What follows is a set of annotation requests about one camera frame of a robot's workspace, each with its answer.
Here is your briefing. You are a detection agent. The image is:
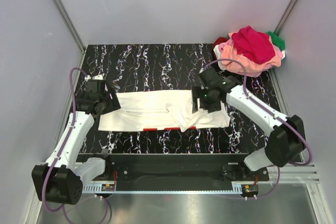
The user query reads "left aluminium corner post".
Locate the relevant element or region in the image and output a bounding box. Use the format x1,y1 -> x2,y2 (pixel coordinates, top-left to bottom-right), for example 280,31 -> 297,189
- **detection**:
52,0 -> 86,52

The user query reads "white t-shirt red print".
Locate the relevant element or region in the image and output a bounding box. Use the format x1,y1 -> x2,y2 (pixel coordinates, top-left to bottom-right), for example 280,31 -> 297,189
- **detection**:
98,90 -> 230,132

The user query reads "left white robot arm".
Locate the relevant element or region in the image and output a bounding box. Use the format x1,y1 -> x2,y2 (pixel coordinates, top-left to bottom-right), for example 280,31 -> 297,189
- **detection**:
32,74 -> 121,205

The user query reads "magenta t-shirt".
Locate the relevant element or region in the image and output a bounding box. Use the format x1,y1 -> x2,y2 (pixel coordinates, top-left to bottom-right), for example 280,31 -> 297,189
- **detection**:
230,26 -> 275,65

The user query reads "right aluminium corner post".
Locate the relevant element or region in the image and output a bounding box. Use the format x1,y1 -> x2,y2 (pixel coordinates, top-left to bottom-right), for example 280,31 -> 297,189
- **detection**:
274,0 -> 299,36

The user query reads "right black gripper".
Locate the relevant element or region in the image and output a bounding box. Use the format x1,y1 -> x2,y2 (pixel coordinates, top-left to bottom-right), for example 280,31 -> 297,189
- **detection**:
192,86 -> 222,113

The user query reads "aluminium corner post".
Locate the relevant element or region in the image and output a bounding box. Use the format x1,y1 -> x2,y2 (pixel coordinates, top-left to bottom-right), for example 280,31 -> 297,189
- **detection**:
52,0 -> 86,52
274,0 -> 299,36

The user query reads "grey slotted cable duct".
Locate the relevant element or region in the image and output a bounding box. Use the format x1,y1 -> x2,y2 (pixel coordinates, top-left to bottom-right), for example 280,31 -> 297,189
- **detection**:
82,183 -> 242,194

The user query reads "dark red t-shirt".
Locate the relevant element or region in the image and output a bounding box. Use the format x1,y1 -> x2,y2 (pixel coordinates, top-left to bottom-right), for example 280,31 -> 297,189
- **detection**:
213,37 -> 228,60

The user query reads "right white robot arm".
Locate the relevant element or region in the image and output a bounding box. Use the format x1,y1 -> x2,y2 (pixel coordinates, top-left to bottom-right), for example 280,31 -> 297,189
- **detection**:
192,67 -> 306,180

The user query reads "green t-shirt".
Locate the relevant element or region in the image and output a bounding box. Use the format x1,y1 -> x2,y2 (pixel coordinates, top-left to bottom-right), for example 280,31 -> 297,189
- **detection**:
266,31 -> 286,51

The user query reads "aluminium rail profile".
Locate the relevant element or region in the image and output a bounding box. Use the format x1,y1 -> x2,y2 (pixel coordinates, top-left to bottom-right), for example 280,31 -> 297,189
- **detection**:
39,162 -> 320,183

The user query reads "pink t-shirt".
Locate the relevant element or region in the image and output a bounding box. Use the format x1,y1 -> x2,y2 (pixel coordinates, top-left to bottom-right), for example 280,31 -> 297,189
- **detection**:
217,38 -> 286,77

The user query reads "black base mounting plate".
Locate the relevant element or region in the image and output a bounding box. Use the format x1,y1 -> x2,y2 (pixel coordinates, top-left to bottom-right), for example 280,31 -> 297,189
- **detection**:
76,153 -> 269,182

